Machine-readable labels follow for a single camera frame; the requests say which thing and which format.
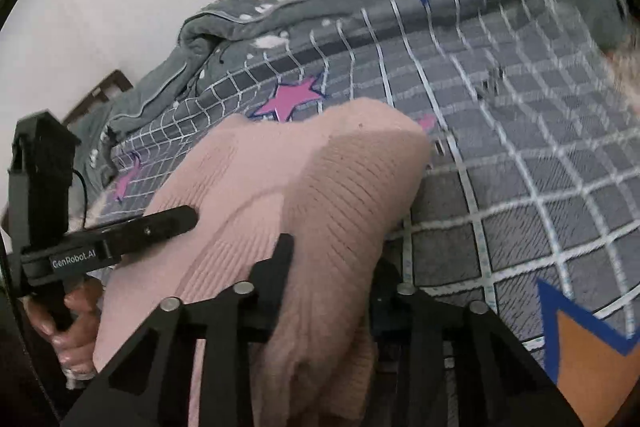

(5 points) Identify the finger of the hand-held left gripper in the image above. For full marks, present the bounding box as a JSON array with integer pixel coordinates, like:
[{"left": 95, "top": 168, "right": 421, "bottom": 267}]
[{"left": 99, "top": 205, "right": 199, "bottom": 255}]

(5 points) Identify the dark wooden headboard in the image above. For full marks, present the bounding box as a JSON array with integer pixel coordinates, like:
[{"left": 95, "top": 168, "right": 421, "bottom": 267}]
[{"left": 62, "top": 69, "right": 135, "bottom": 125}]

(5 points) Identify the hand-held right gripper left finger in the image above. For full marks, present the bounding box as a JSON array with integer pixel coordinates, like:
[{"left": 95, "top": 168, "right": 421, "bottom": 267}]
[{"left": 60, "top": 234, "right": 295, "bottom": 427}]

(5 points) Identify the person's left hand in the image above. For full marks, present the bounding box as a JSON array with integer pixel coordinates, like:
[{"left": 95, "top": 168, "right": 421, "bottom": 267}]
[{"left": 24, "top": 279, "right": 106, "bottom": 380}]

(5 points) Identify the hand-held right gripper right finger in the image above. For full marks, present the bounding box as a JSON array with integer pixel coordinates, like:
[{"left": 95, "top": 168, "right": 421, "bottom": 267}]
[{"left": 369, "top": 258, "right": 583, "bottom": 427}]

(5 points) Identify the grey checked duvet with stars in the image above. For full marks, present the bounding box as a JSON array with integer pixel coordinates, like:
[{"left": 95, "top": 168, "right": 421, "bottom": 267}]
[{"left": 100, "top": 0, "right": 640, "bottom": 427}]

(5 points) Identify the pink knit sweater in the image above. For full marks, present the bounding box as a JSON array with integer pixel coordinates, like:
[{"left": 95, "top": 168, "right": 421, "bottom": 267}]
[{"left": 92, "top": 98, "right": 432, "bottom": 427}]

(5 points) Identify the floral bedsheet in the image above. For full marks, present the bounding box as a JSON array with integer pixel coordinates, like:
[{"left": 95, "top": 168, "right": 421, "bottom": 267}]
[{"left": 602, "top": 39, "right": 640, "bottom": 110}]

